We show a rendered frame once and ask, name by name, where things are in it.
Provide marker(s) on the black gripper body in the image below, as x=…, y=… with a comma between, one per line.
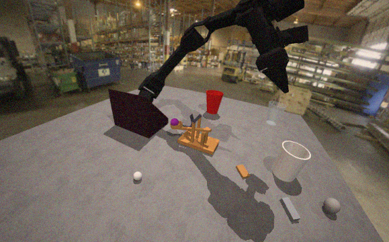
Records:
x=269, y=47

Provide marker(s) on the red plastic cup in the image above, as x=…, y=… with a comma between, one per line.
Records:
x=213, y=101

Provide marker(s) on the purple ball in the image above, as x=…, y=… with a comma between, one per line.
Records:
x=174, y=122

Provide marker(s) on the beige ball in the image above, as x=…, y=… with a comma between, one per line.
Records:
x=332, y=205

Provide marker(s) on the small white ball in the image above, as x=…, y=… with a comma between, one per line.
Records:
x=137, y=175

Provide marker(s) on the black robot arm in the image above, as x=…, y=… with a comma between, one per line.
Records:
x=251, y=14

